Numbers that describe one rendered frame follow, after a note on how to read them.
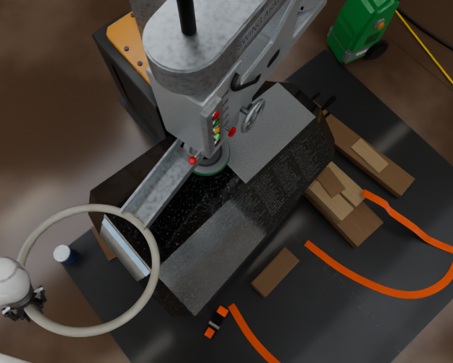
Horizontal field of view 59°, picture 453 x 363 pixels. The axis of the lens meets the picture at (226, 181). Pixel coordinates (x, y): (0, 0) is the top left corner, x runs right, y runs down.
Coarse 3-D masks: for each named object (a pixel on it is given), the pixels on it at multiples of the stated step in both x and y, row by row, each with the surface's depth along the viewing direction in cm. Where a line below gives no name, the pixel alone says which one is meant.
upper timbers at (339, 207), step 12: (336, 168) 255; (348, 180) 252; (312, 192) 252; (324, 192) 250; (348, 192) 250; (360, 192) 250; (324, 204) 248; (336, 204) 247; (348, 204) 247; (336, 216) 246
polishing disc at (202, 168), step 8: (184, 144) 184; (224, 144) 184; (192, 152) 183; (216, 152) 183; (224, 152) 183; (208, 160) 181; (216, 160) 181; (224, 160) 181; (200, 168) 180; (208, 168) 180; (216, 168) 180
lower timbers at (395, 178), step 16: (336, 128) 276; (336, 144) 272; (352, 144) 272; (368, 144) 272; (352, 160) 272; (384, 176) 264; (400, 176) 264; (400, 192) 261; (320, 208) 257; (368, 208) 257; (336, 224) 254; (352, 224) 254; (368, 224) 254; (352, 240) 250
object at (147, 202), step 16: (176, 144) 160; (160, 160) 158; (176, 160) 162; (160, 176) 160; (176, 176) 160; (144, 192) 159; (160, 192) 159; (128, 208) 156; (144, 208) 157; (160, 208) 153; (144, 224) 151
